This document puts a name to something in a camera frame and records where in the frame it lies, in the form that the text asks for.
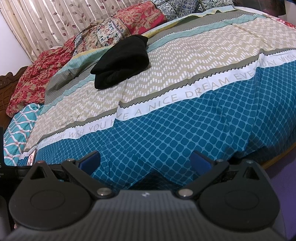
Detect carved wooden headboard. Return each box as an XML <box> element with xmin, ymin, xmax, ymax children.
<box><xmin>0</xmin><ymin>66</ymin><xmax>28</xmax><ymax>130</ymax></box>

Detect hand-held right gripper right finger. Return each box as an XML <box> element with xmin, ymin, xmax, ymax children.
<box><xmin>176</xmin><ymin>150</ymin><xmax>264</xmax><ymax>200</ymax></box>

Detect black pants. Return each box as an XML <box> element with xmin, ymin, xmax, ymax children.
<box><xmin>91</xmin><ymin>35</ymin><xmax>150</xmax><ymax>90</ymax></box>

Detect smartphone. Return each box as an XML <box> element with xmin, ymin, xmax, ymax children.
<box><xmin>26</xmin><ymin>149</ymin><xmax>38</xmax><ymax>166</ymax></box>

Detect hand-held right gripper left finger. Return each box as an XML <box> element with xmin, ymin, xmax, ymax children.
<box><xmin>23</xmin><ymin>150</ymin><xmax>114</xmax><ymax>200</ymax></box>

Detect leaf print pleated curtain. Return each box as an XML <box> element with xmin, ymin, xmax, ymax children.
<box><xmin>0</xmin><ymin>0</ymin><xmax>154</xmax><ymax>63</ymax></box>

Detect printed patterned bed sheet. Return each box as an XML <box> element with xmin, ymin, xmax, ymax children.
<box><xmin>18</xmin><ymin>6</ymin><xmax>296</xmax><ymax>188</ymax></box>

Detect floral patchwork quilt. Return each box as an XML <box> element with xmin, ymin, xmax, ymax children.
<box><xmin>6</xmin><ymin>0</ymin><xmax>234</xmax><ymax>117</ymax></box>

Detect teal lattice patterned pillow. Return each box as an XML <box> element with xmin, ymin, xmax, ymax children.
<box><xmin>3</xmin><ymin>104</ymin><xmax>45</xmax><ymax>166</ymax></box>

